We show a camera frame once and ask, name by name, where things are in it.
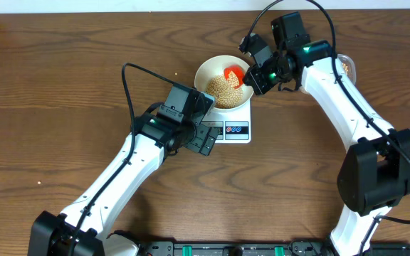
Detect soybeans in bowl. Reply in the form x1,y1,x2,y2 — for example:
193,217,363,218
206,75,243,109

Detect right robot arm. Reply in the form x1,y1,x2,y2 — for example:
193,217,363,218
239,12,410,255

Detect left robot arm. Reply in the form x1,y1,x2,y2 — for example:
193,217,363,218
28,100,217,255

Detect soybeans in container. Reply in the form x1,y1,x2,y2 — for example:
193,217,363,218
342,63,349,75

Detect red measuring scoop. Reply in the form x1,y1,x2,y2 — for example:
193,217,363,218
224,65,244,89

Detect white digital kitchen scale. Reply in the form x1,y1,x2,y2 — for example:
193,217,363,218
203,101,252,144

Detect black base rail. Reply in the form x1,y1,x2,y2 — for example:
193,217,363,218
133,241,410,256

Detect clear plastic container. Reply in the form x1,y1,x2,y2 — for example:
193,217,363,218
337,54,357,85

